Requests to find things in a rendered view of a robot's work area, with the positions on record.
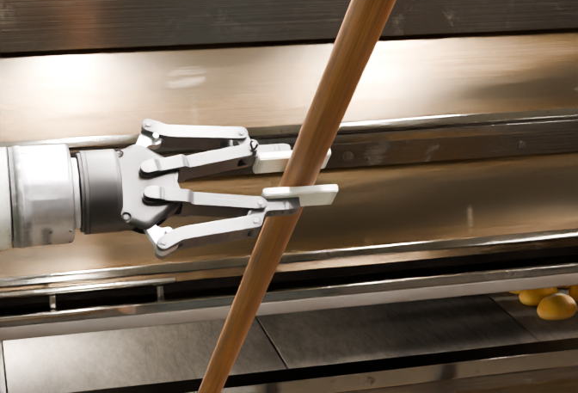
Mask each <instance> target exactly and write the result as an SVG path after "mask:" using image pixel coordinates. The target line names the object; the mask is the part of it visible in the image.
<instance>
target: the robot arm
mask: <svg viewBox="0 0 578 393"><path fill-rule="evenodd" d="M159 147H161V148H167V149H195V150H212V151H208V152H203V153H199V154H194V155H190V156H184V155H178V156H173V157H162V156H160V155H159V154H157V153H156V152H154V151H152V150H149V149H153V150H155V149H158V148H159ZM291 154H292V150H290V145H289V144H264V145H259V144H258V142H257V141H255V140H254V139H249V136H248V131H247V130H246V128H244V127H240V126H175V125H166V124H164V123H161V122H158V121H155V120H151V119H145V120H143V122H142V126H141V131H140V135H139V137H138V141H137V143H136V144H133V145H130V146H129V147H127V148H125V149H124V150H111V149H109V150H81V151H79V152H78V153H77V154H76V156H75V158H71V155H70V152H69V149H68V147H67V145H65V144H50V145H36V146H21V147H20V146H12V147H7V150H6V147H0V250H2V249H12V248H13V244H14V248H19V249H24V248H26V247H34V246H46V245H57V244H68V243H72V242H73V241H74V239H75V233H76V229H80V231H81V232H84V235H88V234H100V233H112V232H120V231H124V230H131V231H134V232H137V233H139V234H142V235H145V234H146V235H147V236H148V238H149V239H150V241H151V243H152V244H153V246H154V247H155V256H156V258H158V259H165V258H166V257H168V256H170V255H172V254H174V253H175V252H177V251H179V250H181V249H190V248H196V247H201V246H206V245H212V244H217V243H227V242H232V241H237V240H243V239H248V238H253V237H256V236H257V235H258V233H259V230H260V228H261V225H262V220H263V219H264V218H265V217H272V216H286V215H294V214H296V213H298V210H299V208H300V207H301V206H319V205H331V203H332V202H333V200H334V198H335V196H336V194H337V192H338V187H337V186H336V184H333V185H318V186H304V187H274V188H264V189H263V191H262V194H261V197H258V196H245V195H232V194H219V193H195V192H192V191H191V190H189V189H180V187H179V185H178V183H180V182H183V181H185V180H186V179H190V178H194V177H199V176H203V175H210V174H215V173H219V172H224V171H228V170H233V169H240V168H244V167H248V166H251V165H252V164H254V165H253V172H254V173H255V174H259V173H271V172H282V171H285V169H286V165H287V163H288V161H289V158H290V156H291ZM7 156H8V158H7ZM187 216H205V217H219V218H231V219H225V220H219V221H214V222H209V223H203V224H193V225H188V226H183V227H180V228H177V229H175V230H172V229H171V228H169V227H166V228H159V227H158V226H159V225H160V224H162V223H163V222H164V221H166V220H167V219H168V218H170V217H182V218H185V217H187Z"/></svg>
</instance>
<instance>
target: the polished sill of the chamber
mask: <svg viewBox="0 0 578 393"><path fill-rule="evenodd" d="M570 365H578V338H570V339H562V340H554V341H540V342H531V343H523V344H515V345H507V346H499V347H484V348H476V349H468V350H460V351H451V352H443V353H429V354H421V355H412V356H404V357H396V358H388V359H373V360H365V361H357V362H349V363H341V364H333V365H318V366H310V367H302V368H293V369H285V370H278V371H270V372H254V373H246V374H238V375H230V376H228V378H227V380H226V382H225V384H224V388H223V389H222V391H221V393H337V392H344V391H352V390H367V389H374V388H382V387H390V386H398V385H405V384H419V383H426V382H434V381H442V380H450V379H457V378H472V377H480V376H487V375H495V374H502V373H509V372H524V371H532V370H539V369H547V368H555V367H563V366H570ZM202 380H203V378H199V379H191V380H183V381H174V382H167V383H159V384H144V385H135V386H127V387H119V388H112V389H104V390H88V391H80V392H72V393H198V391H199V389H200V386H201V383H202Z"/></svg>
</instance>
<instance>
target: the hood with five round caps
mask: <svg viewBox="0 0 578 393"><path fill-rule="evenodd" d="M350 3H351V0H0V52H34V51H54V50H74V49H95V48H115V47H135V46H174V45H194V44H215V43H235V42H255V41H276V40H314V39H335V38H336V37H337V35H338V33H339V31H340V28H341V25H342V23H343V20H344V17H345V15H346V13H347V9H348V7H349V4H350ZM556 28H578V0H396V1H395V3H394V6H393V8H392V10H391V12H390V15H389V17H388V19H387V22H386V23H385V25H384V29H383V31H382V33H381V35H380V36H396V35H416V34H455V33H475V32H495V31H516V30H536V29H556Z"/></svg>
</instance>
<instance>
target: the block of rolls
mask: <svg viewBox="0 0 578 393"><path fill-rule="evenodd" d="M558 288H564V289H569V295H566V294H562V293H559V292H558V290H557V288H556V287H550V288H541V289H531V290H523V291H514V292H511V293H515V294H519V298H520V302H521V303H522V304H526V305H533V306H537V307H538V308H537V313H538V315H539V317H541V318H543V319H545V320H563V319H567V318H570V317H572V316H573V315H574V314H575V313H576V310H577V307H576V303H575V301H578V285H576V286H559V287H558Z"/></svg>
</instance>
